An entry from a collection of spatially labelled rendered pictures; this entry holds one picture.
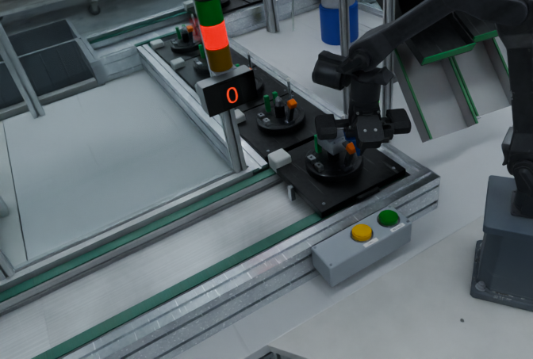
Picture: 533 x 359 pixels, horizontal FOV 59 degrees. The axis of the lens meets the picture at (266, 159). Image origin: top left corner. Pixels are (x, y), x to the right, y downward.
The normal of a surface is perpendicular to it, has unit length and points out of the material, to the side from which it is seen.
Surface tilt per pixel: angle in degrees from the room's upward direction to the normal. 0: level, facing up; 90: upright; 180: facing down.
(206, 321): 90
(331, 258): 0
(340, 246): 0
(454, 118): 45
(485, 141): 0
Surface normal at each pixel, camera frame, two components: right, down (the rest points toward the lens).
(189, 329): 0.48, 0.48
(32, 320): -0.14, -0.79
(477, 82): 0.13, -0.18
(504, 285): -0.40, 0.60
